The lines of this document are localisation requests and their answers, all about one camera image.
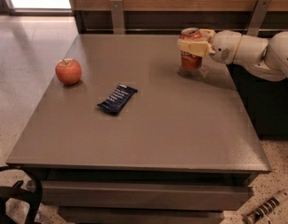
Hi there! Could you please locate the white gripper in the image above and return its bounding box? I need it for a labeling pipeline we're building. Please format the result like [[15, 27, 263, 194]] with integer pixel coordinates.
[[177, 29, 242, 64]]

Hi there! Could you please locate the red coke can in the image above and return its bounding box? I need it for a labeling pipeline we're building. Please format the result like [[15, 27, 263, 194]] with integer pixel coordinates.
[[179, 27, 203, 72]]

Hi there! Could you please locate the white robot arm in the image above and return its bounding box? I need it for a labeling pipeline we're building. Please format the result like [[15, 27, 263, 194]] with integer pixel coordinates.
[[177, 29, 288, 81]]

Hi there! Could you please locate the dark blue snack bar wrapper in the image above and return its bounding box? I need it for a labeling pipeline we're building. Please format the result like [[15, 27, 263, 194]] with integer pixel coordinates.
[[97, 84, 137, 115]]

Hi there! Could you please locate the grey cabinet with drawers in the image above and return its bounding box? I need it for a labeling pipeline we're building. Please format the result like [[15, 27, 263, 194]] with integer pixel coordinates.
[[7, 35, 270, 224]]

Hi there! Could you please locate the red apple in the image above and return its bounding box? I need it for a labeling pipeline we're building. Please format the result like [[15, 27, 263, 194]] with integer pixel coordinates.
[[55, 59, 82, 86]]

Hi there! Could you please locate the striped tube on floor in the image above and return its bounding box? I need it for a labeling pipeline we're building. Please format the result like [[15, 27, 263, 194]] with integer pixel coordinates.
[[243, 189, 288, 224]]

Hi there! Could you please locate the black chair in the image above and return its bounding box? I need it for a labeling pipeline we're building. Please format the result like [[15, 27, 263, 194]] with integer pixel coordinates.
[[0, 166, 42, 224]]

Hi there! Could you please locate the right metal wall bracket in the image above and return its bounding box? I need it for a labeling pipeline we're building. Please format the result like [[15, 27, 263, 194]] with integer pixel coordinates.
[[246, 0, 272, 36]]

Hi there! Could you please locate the metal wall bracket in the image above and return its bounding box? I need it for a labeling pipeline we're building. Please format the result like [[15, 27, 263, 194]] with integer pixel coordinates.
[[246, 0, 272, 36], [110, 0, 125, 35]]

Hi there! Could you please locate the left metal wall bracket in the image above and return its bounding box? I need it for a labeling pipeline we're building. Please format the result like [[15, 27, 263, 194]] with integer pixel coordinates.
[[110, 0, 125, 35]]

